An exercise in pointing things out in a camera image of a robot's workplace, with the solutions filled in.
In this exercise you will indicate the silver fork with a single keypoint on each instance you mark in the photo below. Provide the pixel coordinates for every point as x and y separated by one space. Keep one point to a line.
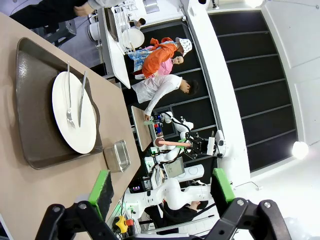
70 120

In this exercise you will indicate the bald mannequin in pink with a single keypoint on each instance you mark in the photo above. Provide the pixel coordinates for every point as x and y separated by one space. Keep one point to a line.
178 60

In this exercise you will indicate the person in white shirt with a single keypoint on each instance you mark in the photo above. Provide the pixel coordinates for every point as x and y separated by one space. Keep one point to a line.
162 87

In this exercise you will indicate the seated operator in black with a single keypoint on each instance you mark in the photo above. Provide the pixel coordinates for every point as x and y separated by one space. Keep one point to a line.
175 215

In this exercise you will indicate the person's right forearm grey sleeve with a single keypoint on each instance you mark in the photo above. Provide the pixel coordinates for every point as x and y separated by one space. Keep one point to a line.
105 3

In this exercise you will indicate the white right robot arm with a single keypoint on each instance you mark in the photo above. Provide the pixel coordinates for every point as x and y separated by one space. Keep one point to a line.
172 193

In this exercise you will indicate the person in grey hoodie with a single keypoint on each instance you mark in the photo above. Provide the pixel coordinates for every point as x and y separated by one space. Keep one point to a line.
45 12

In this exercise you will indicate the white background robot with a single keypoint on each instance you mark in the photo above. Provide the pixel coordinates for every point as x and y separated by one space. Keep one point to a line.
185 123

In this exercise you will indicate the person's right hand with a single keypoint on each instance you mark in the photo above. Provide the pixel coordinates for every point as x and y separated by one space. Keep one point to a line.
85 10

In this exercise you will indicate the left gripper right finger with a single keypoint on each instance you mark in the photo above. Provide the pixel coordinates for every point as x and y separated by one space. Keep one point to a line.
222 190

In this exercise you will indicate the white round plate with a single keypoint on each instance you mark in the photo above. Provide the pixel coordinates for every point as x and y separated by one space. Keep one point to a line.
133 38
58 105

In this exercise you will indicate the dark round stool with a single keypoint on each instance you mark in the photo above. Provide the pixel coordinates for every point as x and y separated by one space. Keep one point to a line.
65 30

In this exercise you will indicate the mannequin in orange jacket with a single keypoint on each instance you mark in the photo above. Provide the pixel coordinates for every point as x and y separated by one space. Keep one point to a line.
160 55

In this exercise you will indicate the pink lint roller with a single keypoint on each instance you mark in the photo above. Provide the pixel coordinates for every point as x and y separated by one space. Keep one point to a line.
172 143

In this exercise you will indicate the white side table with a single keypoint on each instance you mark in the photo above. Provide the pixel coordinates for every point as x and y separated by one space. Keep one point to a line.
120 65

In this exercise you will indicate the dark brown serving tray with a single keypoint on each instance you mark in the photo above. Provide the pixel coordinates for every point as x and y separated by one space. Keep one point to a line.
35 112
112 25

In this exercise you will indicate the brown background table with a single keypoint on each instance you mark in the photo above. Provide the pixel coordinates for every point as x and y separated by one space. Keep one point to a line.
141 130

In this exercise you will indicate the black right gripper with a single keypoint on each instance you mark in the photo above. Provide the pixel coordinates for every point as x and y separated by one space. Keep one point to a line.
200 146

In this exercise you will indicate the tilted computer monitor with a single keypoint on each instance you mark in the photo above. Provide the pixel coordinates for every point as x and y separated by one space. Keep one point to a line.
175 168

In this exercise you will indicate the silver table knife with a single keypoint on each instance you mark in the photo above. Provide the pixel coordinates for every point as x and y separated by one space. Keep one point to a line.
81 105

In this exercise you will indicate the yellow red emergency stop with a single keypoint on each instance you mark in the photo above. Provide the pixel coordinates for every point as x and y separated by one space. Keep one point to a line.
121 222

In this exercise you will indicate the bright round lamp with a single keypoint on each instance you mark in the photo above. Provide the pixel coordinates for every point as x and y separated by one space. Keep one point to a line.
300 150

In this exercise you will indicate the rectangular steel container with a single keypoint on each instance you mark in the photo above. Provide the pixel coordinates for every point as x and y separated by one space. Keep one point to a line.
117 160

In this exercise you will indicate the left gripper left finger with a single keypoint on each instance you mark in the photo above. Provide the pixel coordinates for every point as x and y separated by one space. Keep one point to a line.
100 190

